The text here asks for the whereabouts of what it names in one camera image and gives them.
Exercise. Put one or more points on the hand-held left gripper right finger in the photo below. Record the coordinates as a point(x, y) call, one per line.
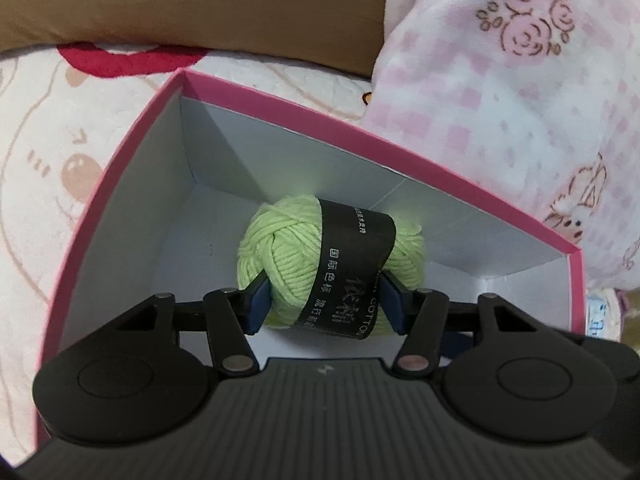
point(390, 305)

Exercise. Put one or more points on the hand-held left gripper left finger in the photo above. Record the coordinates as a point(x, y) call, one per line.
point(257, 305)

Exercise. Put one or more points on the light green yarn ball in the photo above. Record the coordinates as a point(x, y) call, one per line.
point(285, 255)

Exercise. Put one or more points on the pink cardboard box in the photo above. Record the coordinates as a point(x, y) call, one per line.
point(200, 170)

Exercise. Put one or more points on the blue white tissue packet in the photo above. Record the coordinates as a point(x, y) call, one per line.
point(602, 315)

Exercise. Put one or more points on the pink checked printed pillow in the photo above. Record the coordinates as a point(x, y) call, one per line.
point(500, 110)

